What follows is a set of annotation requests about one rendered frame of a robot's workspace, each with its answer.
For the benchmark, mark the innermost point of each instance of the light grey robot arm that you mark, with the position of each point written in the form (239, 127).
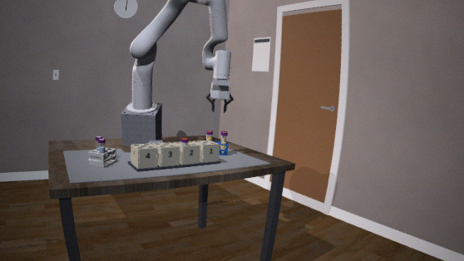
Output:
(143, 49)

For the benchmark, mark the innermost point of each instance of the grey bench mat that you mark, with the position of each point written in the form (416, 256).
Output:
(79, 170)

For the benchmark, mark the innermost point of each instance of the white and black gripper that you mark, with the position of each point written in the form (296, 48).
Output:
(220, 93)

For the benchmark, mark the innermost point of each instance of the white tube rack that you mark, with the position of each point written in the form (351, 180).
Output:
(98, 160)

